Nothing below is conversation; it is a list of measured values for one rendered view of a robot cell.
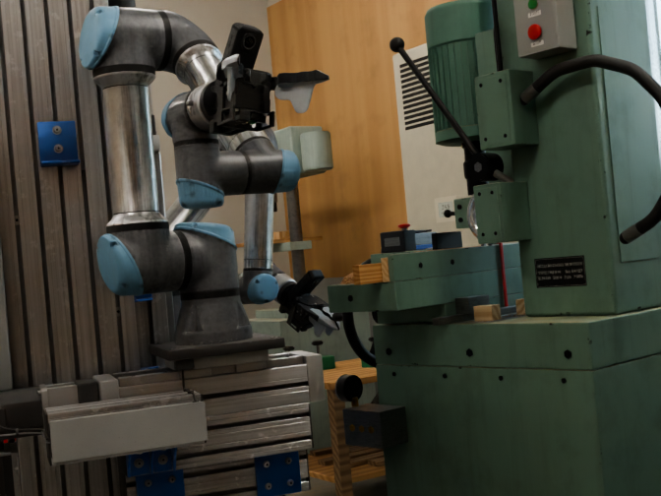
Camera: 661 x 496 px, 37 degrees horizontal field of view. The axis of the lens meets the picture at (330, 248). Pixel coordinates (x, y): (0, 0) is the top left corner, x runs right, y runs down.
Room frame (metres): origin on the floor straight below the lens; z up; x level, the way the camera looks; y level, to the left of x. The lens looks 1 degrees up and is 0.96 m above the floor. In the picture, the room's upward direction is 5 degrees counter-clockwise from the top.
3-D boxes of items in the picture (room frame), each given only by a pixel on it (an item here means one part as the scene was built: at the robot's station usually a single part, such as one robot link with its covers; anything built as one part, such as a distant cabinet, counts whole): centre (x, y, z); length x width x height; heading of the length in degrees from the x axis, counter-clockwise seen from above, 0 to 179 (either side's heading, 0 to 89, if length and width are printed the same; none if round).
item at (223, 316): (1.92, 0.24, 0.87); 0.15 x 0.15 x 0.10
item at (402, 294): (2.31, -0.25, 0.87); 0.61 x 0.30 x 0.06; 132
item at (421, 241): (2.37, -0.18, 0.99); 0.13 x 0.11 x 0.06; 132
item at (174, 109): (1.63, 0.21, 1.21); 0.11 x 0.08 x 0.09; 34
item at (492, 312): (2.05, -0.31, 0.82); 0.04 x 0.03 x 0.03; 48
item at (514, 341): (2.16, -0.43, 0.76); 0.57 x 0.45 x 0.09; 42
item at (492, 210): (2.01, -0.36, 1.02); 0.09 x 0.07 x 0.12; 132
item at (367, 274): (2.19, -0.28, 0.92); 0.62 x 0.02 x 0.04; 132
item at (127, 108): (1.85, 0.35, 1.19); 0.15 x 0.12 x 0.55; 124
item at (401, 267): (2.20, -0.34, 0.93); 0.60 x 0.02 x 0.06; 132
